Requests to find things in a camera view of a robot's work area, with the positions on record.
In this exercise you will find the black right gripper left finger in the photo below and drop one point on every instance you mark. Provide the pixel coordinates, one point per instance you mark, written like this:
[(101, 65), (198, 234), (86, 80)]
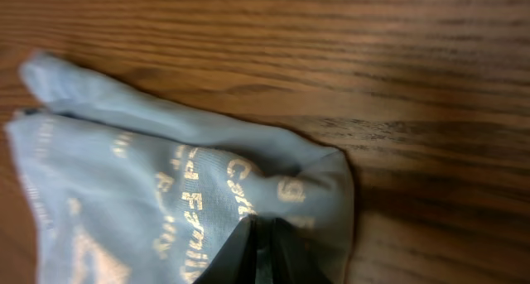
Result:
[(235, 263)]

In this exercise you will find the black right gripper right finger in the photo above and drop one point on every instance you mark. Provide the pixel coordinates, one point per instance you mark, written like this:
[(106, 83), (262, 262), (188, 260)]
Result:
[(291, 262)]

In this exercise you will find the light blue printed t-shirt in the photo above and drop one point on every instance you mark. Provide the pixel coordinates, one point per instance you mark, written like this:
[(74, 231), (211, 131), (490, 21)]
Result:
[(129, 188)]

